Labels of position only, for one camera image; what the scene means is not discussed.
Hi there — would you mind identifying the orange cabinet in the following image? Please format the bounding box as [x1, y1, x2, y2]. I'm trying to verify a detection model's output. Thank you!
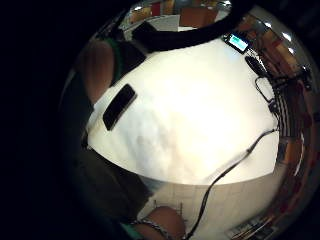
[179, 6, 219, 29]

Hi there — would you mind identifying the black device with lit screen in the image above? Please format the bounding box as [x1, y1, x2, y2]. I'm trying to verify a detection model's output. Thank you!
[222, 31, 251, 55]

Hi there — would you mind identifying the black smartphone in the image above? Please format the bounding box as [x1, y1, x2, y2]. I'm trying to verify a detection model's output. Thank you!
[102, 83, 138, 132]

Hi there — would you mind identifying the wooden shelving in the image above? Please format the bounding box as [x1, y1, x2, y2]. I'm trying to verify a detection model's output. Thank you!
[244, 14, 316, 101]

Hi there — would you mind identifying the black slatted chair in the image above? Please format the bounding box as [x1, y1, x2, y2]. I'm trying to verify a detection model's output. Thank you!
[274, 85, 305, 138]

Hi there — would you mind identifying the the person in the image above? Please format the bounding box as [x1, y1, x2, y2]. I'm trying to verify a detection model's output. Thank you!
[59, 35, 188, 240]

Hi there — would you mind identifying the thin black looped cable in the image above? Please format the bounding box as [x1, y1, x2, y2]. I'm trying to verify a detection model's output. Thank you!
[254, 76, 281, 118]

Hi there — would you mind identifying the long black cable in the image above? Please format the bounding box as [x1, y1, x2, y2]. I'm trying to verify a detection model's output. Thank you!
[182, 128, 280, 240]

